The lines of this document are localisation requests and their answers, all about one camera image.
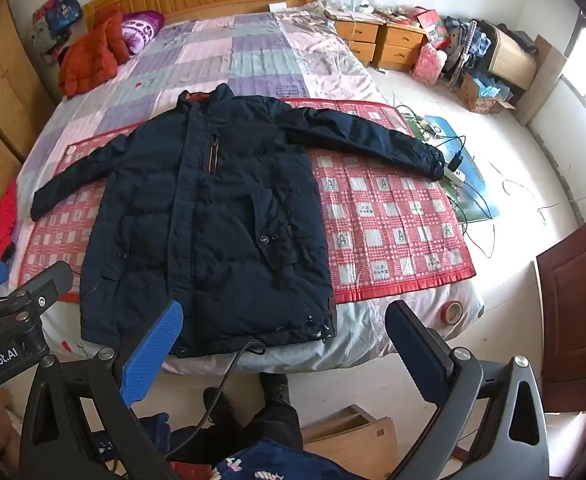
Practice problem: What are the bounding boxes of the clutter on nightstands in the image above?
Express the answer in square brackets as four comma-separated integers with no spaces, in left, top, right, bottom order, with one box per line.
[323,0,424,23]

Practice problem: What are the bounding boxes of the red cloth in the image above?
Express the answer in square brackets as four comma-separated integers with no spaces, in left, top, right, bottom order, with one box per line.
[0,180,20,268]

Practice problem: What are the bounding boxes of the purple floral pillow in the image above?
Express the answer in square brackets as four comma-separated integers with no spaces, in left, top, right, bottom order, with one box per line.
[122,10,166,56]

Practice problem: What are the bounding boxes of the grey hanging bag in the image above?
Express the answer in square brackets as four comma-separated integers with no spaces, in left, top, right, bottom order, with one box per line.
[30,21,71,55]

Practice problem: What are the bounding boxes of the orange puffer jacket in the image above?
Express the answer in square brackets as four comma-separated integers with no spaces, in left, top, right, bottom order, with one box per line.
[58,7,134,98]

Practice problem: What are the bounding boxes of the pile of blue clothes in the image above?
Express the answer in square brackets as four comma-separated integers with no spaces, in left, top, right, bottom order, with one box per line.
[443,16,494,63]

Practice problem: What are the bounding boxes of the black floor cable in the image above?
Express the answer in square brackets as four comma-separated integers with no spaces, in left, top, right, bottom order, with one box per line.
[390,92,498,261]

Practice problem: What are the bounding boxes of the leaning wooden board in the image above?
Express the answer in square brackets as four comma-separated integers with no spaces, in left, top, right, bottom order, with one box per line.
[516,35,567,127]

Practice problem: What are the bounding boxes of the blue printed hanging bag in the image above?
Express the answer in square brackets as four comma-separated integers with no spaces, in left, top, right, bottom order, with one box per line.
[45,0,82,31]

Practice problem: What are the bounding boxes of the red gift bag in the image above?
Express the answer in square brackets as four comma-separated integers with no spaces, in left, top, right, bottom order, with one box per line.
[415,7,447,43]

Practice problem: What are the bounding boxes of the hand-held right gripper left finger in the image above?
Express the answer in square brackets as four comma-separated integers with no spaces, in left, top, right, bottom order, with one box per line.
[20,299,184,480]

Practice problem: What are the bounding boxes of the brown wooden door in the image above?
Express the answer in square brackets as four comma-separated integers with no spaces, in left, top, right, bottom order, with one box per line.
[536,220,586,387]

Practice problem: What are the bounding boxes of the white floor cable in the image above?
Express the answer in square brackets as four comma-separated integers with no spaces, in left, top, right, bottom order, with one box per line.
[502,160,586,226]

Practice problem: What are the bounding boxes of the landscape poster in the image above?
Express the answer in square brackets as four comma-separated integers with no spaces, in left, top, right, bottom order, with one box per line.
[403,112,501,223]

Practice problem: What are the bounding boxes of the person's floral navy sweater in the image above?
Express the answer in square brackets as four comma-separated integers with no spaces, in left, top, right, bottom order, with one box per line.
[212,437,366,480]

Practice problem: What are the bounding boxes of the navy padded jacket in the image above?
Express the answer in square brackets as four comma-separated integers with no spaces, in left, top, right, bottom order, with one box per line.
[30,84,446,359]

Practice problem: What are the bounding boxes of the person's dark trouser leg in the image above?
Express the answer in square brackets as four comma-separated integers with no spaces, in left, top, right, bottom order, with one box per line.
[173,372,304,466]

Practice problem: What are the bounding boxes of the wicker chest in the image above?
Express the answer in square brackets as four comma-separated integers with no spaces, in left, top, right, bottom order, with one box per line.
[482,21,539,92]

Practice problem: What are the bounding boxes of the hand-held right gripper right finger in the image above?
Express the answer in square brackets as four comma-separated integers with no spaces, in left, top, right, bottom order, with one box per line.
[384,300,551,480]

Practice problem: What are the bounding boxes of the cardboard box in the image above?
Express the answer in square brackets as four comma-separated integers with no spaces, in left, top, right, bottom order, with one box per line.
[460,74,516,115]

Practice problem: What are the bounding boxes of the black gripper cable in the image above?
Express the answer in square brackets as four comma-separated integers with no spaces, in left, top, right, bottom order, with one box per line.
[165,340,266,461]

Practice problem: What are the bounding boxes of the red tape roll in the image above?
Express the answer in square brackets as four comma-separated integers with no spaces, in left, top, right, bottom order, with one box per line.
[440,300,465,325]

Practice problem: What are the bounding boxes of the red printed hanging bag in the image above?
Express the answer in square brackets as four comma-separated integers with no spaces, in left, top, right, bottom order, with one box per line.
[33,0,60,23]

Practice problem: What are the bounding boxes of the pastel patchwork quilt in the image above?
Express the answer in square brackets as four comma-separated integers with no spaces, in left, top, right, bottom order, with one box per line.
[15,2,484,376]

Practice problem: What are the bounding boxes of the pink plastic bag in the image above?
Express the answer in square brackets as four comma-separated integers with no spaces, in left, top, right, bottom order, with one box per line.
[413,42,446,84]

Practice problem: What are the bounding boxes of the red checked mat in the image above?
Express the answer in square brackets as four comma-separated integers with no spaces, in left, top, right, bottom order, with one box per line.
[18,97,476,306]

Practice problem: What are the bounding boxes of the wooden stool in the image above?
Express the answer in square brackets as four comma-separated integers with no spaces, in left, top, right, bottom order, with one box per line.
[300,404,400,467]

